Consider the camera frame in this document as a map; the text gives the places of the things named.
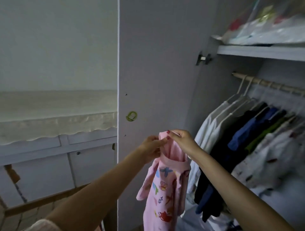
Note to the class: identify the person's right hand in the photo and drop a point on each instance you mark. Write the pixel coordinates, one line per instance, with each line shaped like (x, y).
(185, 142)

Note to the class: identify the person's left hand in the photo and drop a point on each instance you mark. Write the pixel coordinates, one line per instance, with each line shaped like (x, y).
(150, 148)

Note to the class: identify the person's left fingers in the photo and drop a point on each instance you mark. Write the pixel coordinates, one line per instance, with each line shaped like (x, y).
(159, 142)

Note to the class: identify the person's right thumb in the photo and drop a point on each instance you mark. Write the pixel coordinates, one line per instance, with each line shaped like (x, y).
(172, 138)

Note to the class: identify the pink printed child's garment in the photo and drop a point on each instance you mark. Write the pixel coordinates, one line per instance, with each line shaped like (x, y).
(166, 190)

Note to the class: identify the person's left forearm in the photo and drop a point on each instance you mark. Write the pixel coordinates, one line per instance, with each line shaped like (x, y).
(100, 190)

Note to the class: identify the person's right forearm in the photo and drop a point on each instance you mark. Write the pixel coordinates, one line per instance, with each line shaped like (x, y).
(233, 190)

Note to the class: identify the green round door hook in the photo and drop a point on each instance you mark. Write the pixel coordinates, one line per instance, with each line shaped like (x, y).
(131, 116)

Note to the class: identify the white hanging shirt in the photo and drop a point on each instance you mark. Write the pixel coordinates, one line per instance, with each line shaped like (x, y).
(212, 128)

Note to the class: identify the white wardrobe door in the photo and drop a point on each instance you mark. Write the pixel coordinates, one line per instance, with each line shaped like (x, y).
(162, 71)

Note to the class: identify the blue hanging garment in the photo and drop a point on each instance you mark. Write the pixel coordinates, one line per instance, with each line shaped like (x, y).
(245, 133)

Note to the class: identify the row of white hangers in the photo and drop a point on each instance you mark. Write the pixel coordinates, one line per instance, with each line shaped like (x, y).
(240, 100)

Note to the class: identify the metal door hinge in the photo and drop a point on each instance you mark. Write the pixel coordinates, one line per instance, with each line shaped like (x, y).
(203, 58)

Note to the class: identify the green hanging garment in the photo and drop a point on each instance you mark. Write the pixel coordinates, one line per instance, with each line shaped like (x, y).
(264, 135)

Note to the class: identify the white patterned hanging garment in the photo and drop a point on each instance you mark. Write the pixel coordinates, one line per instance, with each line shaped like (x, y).
(269, 157)

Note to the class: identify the white scalloped mattress cover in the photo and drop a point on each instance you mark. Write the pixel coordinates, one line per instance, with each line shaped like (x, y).
(52, 119)

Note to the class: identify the wooden clothes rod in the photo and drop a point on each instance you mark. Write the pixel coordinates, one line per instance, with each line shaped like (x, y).
(266, 83)

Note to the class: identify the white wardrobe shelf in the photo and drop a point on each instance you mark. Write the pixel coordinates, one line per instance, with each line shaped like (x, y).
(262, 52)

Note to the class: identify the pink sleeve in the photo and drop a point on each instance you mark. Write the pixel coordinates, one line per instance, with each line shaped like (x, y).
(44, 226)

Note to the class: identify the clear plastic bags of clothes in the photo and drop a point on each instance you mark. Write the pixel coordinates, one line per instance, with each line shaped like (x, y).
(269, 26)

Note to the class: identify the white bed frame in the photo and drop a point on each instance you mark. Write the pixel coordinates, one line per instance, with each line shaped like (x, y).
(47, 164)

